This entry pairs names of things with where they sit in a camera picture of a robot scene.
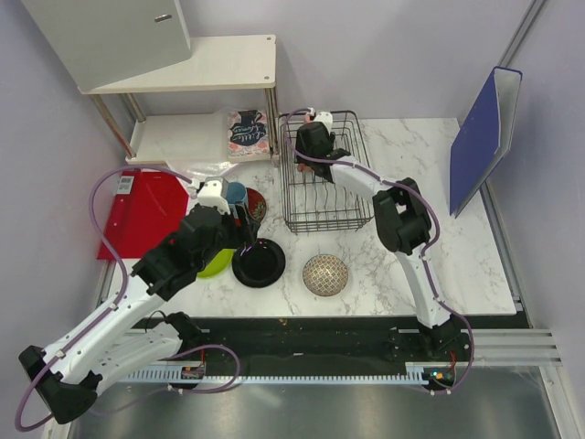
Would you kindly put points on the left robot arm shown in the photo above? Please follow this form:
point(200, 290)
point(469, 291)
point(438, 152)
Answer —
point(71, 373)

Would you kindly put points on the patterned bowl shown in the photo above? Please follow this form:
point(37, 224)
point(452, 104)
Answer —
point(325, 275)

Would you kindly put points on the red floral plate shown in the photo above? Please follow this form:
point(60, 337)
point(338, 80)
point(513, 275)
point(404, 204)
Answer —
point(257, 204)

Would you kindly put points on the blue binder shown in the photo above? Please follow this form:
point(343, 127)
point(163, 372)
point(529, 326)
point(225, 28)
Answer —
point(485, 136)

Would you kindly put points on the white cable duct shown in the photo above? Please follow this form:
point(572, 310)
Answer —
point(410, 373)

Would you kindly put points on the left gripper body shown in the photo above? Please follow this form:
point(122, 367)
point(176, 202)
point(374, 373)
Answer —
point(229, 235)

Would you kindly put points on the pink mug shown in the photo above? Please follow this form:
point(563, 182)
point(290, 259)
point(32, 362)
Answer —
point(304, 168)

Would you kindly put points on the red folder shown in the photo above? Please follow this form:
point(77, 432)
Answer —
point(147, 206)

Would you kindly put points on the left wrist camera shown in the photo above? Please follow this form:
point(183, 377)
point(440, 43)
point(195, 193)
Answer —
point(212, 193)

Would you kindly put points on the black plate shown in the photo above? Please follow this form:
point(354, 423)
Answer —
point(260, 265)

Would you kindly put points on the grey cabinet door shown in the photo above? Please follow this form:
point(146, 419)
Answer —
point(101, 42)

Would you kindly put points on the green plate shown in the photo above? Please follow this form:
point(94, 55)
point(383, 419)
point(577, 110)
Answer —
point(218, 265)

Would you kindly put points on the black wire dish rack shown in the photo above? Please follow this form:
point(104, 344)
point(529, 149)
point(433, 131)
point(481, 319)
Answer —
point(310, 203)

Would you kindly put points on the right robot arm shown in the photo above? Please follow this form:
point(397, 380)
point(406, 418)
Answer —
point(403, 223)

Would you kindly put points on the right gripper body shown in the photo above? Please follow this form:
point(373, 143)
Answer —
point(299, 145)

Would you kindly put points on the book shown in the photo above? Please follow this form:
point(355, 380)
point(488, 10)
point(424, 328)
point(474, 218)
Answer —
point(248, 137)

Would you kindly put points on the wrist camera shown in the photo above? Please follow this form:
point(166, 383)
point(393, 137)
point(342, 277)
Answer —
point(212, 193)
point(323, 117)

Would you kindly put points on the clear plastic bag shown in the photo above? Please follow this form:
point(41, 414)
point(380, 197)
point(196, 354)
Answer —
point(200, 170)

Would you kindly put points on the white two-tier shelf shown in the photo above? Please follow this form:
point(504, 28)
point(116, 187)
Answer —
point(233, 63)

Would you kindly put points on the blue cup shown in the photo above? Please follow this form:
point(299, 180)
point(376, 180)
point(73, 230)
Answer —
point(237, 197)

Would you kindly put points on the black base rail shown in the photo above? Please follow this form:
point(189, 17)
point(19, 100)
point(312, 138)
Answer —
point(315, 343)

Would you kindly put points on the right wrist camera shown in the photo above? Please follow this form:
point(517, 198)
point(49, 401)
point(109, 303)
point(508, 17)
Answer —
point(323, 117)

